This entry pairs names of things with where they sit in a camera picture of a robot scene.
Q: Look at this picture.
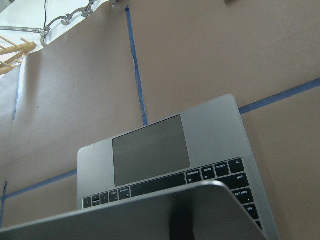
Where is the silver laptop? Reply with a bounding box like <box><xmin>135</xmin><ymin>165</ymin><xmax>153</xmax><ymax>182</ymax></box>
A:
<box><xmin>0</xmin><ymin>94</ymin><xmax>280</xmax><ymax>240</ymax></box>

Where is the reacher grabber tool upper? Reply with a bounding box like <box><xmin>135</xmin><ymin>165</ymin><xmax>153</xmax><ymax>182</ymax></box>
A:
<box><xmin>61</xmin><ymin>0</ymin><xmax>96</xmax><ymax>26</ymax></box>

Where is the wooden dish rack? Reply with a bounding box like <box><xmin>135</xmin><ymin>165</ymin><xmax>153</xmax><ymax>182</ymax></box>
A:
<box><xmin>0</xmin><ymin>35</ymin><xmax>37</xmax><ymax>76</ymax></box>

